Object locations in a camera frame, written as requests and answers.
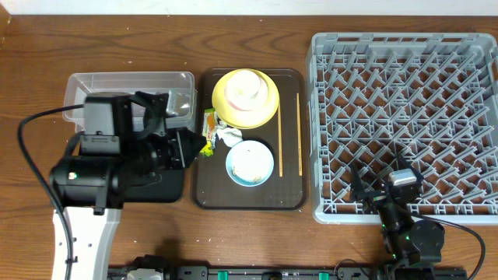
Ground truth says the white paper cup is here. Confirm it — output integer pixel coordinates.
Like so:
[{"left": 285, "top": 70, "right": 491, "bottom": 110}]
[{"left": 225, "top": 70, "right": 261, "bottom": 99}]

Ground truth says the light blue bowl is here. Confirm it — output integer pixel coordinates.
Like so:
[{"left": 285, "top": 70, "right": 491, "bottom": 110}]
[{"left": 225, "top": 140, "right": 275, "bottom": 187}]

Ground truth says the yellow plastic plate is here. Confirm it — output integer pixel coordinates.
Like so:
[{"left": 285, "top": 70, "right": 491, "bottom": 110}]
[{"left": 212, "top": 68, "right": 279, "bottom": 129}]

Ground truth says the green orange snack wrapper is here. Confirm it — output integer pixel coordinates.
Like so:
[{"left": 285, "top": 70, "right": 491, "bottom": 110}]
[{"left": 200, "top": 108, "right": 217, "bottom": 157}]

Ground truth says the grey plastic dishwasher rack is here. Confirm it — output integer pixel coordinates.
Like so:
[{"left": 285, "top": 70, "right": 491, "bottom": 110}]
[{"left": 306, "top": 33, "right": 497, "bottom": 226}]

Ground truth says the clear plastic waste bin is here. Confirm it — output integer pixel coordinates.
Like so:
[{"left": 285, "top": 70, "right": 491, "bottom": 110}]
[{"left": 64, "top": 72, "right": 197, "bottom": 131}]

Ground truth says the white tissue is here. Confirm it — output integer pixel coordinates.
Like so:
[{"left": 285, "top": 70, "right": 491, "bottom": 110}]
[{"left": 216, "top": 121, "right": 243, "bottom": 148}]

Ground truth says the pink small plate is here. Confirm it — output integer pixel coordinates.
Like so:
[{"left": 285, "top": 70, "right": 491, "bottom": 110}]
[{"left": 225, "top": 76, "right": 268, "bottom": 111}]

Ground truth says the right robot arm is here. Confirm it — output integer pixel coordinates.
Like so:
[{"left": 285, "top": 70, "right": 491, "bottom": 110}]
[{"left": 350, "top": 155, "right": 445, "bottom": 279}]

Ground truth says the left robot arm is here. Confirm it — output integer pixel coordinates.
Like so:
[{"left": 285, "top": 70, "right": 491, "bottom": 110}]
[{"left": 50, "top": 91, "right": 206, "bottom": 279}]

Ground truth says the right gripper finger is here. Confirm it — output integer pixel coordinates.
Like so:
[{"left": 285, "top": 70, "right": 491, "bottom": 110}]
[
  {"left": 349, "top": 163, "right": 366, "bottom": 202},
  {"left": 396, "top": 147, "right": 424, "bottom": 183}
]

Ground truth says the black plastic waste bin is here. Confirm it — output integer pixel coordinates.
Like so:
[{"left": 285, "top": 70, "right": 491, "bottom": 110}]
[{"left": 124, "top": 170, "right": 184, "bottom": 203}]

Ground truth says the pile of white rice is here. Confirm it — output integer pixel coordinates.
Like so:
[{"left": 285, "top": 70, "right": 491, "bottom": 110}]
[{"left": 232, "top": 165, "right": 265, "bottom": 184}]

